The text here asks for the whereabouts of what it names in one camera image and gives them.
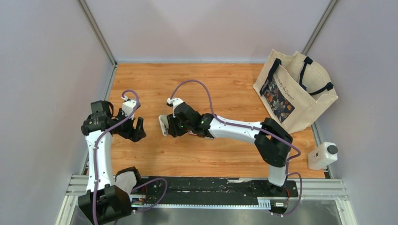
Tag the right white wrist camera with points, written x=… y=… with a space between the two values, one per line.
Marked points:
x=174 y=102

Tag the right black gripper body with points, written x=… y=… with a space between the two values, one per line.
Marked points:
x=184 y=128

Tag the cream floral tote bag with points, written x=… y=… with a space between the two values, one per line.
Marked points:
x=295 y=90

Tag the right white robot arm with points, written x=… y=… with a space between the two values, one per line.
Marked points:
x=271 y=140

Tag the grey-green stapler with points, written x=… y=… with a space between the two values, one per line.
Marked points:
x=164 y=124

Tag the red white staple box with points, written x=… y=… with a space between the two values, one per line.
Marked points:
x=201 y=134

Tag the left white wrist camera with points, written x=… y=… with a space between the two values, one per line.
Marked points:
x=128 y=107

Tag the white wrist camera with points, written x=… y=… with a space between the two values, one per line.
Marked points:
x=174 y=102
x=128 y=107

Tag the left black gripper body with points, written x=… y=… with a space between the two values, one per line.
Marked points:
x=125 y=130

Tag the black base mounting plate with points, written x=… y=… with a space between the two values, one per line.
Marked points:
x=215 y=193

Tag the aluminium frame rail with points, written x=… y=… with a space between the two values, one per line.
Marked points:
x=320 y=202

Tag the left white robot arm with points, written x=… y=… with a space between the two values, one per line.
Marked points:
x=107 y=196

